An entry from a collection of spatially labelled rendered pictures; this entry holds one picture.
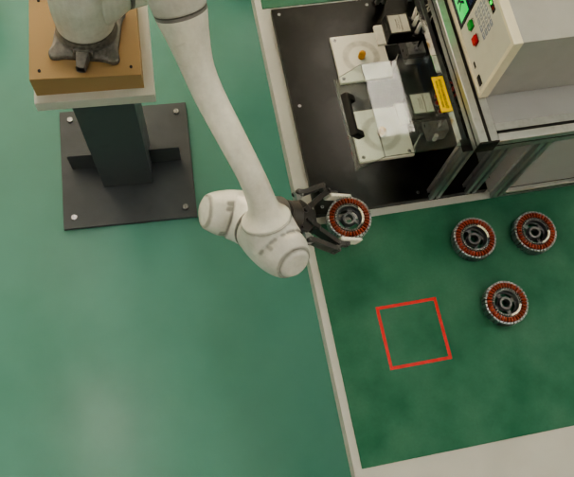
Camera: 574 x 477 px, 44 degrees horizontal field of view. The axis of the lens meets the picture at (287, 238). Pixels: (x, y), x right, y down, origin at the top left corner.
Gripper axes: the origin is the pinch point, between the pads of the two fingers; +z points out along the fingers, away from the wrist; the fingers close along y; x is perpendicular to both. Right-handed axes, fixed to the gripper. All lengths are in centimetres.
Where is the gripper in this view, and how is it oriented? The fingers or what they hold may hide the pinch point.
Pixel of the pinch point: (348, 219)
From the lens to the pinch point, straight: 177.2
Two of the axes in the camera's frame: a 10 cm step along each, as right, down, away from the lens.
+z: 8.0, 0.2, 6.0
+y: 2.0, 9.3, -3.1
